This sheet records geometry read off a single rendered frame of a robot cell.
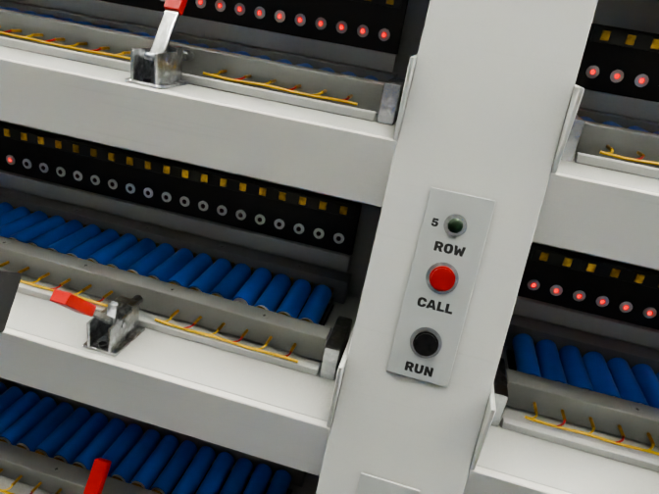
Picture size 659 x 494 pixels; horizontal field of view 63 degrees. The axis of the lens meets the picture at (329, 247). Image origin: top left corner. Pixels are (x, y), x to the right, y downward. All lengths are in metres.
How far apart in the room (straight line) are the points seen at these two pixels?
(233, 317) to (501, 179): 0.23
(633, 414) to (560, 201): 0.18
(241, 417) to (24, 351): 0.17
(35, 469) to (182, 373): 0.22
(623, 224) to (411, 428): 0.18
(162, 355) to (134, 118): 0.17
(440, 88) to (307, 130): 0.09
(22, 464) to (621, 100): 0.63
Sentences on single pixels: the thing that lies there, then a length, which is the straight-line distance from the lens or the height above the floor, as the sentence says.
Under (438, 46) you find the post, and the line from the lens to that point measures 0.35.
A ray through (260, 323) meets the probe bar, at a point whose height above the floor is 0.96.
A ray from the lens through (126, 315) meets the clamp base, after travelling 0.43.
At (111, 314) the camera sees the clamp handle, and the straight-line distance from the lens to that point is 0.43.
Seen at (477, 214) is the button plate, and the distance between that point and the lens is 0.34.
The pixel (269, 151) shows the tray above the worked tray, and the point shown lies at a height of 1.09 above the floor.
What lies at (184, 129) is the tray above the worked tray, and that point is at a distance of 0.39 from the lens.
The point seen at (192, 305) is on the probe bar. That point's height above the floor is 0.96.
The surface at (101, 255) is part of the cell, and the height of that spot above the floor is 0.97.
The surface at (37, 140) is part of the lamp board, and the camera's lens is 0.65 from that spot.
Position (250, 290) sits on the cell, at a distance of 0.48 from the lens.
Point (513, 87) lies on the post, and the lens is 0.35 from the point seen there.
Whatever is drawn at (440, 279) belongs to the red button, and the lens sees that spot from 0.34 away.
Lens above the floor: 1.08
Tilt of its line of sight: 8 degrees down
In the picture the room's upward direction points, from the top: 12 degrees clockwise
